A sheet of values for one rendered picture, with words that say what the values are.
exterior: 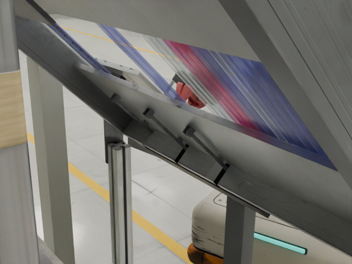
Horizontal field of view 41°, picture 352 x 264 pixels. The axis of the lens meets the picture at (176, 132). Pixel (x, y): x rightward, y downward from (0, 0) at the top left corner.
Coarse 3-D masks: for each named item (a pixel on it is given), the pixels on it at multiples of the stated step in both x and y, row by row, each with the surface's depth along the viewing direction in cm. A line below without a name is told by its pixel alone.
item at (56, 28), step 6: (54, 24) 78; (54, 30) 79; (60, 30) 79; (60, 36) 80; (66, 36) 80; (72, 42) 81; (78, 48) 82; (84, 54) 83; (90, 54) 84; (90, 60) 84; (96, 60) 85; (96, 66) 85; (102, 66) 86; (108, 72) 87
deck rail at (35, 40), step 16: (16, 16) 82; (32, 32) 85; (48, 32) 87; (32, 48) 86; (48, 48) 88; (64, 48) 90; (48, 64) 88; (64, 64) 90; (64, 80) 91; (80, 80) 94; (80, 96) 95; (96, 96) 97; (96, 112) 99; (112, 112) 100
